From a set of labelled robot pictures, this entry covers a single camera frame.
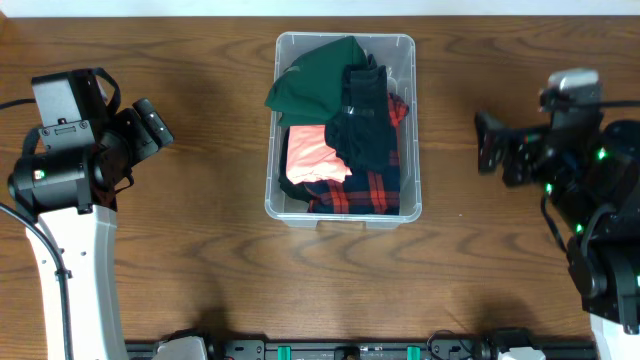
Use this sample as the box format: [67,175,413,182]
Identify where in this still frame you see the red navy plaid shirt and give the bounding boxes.
[302,93,410,216]

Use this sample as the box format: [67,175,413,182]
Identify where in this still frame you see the black garment with teal print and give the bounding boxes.
[325,54,393,173]

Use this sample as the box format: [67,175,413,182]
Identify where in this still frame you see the black pants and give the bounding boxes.
[278,129,314,203]

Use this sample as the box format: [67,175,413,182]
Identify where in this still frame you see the salmon pink garment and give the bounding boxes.
[285,125,352,185]

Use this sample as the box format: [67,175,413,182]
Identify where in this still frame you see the dark green garment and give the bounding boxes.
[265,36,368,127]

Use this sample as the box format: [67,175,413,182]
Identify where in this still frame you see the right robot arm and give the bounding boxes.
[474,110,639,359]

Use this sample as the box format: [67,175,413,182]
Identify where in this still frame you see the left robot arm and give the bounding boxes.
[1,68,174,359]

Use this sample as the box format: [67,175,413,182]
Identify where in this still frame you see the clear plastic storage bin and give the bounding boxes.
[264,33,422,229]

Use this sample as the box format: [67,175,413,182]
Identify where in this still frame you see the black mounting rail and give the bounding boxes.
[125,337,598,360]

